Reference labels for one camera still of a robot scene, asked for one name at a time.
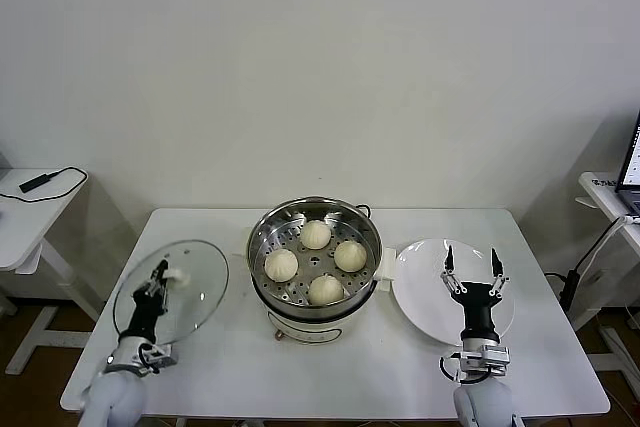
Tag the open laptop computer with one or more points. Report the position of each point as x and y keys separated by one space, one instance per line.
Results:
x=631 y=167

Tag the perforated steel steamer basket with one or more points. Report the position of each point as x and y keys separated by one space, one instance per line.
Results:
x=265 y=237

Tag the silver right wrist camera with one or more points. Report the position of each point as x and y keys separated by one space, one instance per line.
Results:
x=495 y=358

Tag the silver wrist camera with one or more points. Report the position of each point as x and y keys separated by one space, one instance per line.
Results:
x=162 y=359
x=495 y=358

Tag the white steamed baozi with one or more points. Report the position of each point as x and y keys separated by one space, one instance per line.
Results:
x=326 y=289
x=281 y=265
x=350 y=255
x=315 y=234

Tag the black power adapter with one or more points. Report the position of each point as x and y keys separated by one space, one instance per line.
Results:
x=32 y=183

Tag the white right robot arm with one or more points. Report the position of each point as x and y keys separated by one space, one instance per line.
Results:
x=482 y=402

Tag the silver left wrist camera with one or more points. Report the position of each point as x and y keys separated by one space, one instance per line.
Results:
x=162 y=359

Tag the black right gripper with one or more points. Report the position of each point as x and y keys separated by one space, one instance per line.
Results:
x=479 y=312

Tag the round glass pot lid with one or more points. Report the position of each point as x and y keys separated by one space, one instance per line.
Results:
x=200 y=267

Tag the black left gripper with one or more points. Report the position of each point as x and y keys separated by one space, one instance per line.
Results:
x=142 y=317

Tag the white round plate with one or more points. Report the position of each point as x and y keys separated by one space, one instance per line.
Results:
x=420 y=272

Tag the white laptop side table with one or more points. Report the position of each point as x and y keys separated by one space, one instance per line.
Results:
x=597 y=194

